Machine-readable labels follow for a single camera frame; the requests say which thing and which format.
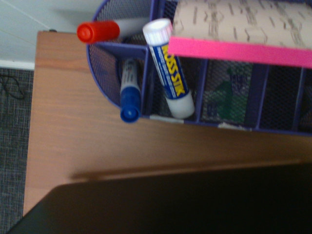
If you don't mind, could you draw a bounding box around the black laptop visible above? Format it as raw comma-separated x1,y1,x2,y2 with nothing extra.
6,162,312,234

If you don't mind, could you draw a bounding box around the blue cap marker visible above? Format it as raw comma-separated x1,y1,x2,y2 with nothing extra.
119,58,142,124

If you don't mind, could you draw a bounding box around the white blue glue stick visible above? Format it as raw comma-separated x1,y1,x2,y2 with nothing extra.
142,18,196,119

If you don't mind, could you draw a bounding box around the green printed card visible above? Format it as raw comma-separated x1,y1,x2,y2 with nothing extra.
204,62,253,124

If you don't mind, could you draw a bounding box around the red cap marker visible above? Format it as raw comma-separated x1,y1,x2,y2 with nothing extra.
76,18,150,44

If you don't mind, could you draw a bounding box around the blue mesh desk organizer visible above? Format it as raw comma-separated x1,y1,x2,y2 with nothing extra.
85,0,312,135

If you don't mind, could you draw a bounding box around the pink sticky note pad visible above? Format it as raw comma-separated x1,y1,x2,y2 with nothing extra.
168,0,312,69

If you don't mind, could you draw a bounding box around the wooden desk black metal frame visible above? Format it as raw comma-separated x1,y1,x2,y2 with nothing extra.
22,30,312,217

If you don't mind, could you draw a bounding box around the black floor power cord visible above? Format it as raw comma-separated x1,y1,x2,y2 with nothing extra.
0,75,25,100

